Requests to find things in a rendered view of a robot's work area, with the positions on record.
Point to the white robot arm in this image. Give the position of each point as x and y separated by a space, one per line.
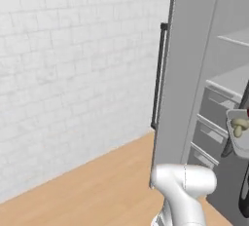
181 187

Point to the grey freezer door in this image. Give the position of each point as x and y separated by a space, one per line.
184 74

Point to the grey freezer drawer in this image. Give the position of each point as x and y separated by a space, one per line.
207 135
201 157
215 106

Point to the white freezer rack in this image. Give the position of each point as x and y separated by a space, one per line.
238 37
231 82

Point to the beige mushroom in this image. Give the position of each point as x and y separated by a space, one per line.
239 126

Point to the pale grey vegetable container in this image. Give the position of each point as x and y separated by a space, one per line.
241 143

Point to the grey freezer cabinet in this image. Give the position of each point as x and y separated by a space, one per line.
227 9

